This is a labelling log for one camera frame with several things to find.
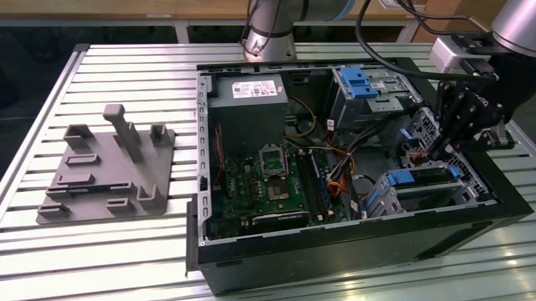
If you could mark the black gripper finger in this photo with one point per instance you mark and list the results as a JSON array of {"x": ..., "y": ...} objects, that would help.
[
  {"x": 464, "y": 138},
  {"x": 442, "y": 119}
]

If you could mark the hard disk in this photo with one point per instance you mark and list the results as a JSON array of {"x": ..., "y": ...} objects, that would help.
[{"x": 423, "y": 177}]

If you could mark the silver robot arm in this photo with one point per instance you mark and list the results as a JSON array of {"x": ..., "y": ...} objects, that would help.
[{"x": 268, "y": 40}]

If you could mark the metal disk bay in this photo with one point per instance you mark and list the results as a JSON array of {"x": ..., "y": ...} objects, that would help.
[{"x": 470, "y": 188}]

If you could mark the RAM slot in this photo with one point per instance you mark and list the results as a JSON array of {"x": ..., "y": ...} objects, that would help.
[
  {"x": 328, "y": 191},
  {"x": 305, "y": 183},
  {"x": 313, "y": 185},
  {"x": 320, "y": 188}
]

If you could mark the black expansion slot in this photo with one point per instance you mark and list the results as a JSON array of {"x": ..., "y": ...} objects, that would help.
[{"x": 279, "y": 221}]

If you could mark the metal optical drive cage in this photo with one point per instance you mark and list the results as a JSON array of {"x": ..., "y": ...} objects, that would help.
[{"x": 356, "y": 113}]

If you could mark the blue plastic latch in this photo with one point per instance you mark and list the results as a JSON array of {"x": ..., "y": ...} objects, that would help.
[{"x": 356, "y": 83}]

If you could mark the grey power supply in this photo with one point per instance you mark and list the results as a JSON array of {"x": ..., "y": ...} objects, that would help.
[{"x": 248, "y": 125}]

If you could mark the black PC case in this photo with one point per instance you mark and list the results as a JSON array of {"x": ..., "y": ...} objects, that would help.
[{"x": 335, "y": 260}]

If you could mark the green motherboard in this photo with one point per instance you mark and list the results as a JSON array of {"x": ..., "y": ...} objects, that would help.
[{"x": 252, "y": 188}]

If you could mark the grey parts rack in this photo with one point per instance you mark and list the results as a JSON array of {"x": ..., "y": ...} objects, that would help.
[{"x": 105, "y": 175}]

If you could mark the background workbench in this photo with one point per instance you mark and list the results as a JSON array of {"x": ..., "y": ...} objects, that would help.
[{"x": 105, "y": 22}]

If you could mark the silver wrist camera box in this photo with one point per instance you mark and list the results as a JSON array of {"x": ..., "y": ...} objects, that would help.
[{"x": 452, "y": 53}]

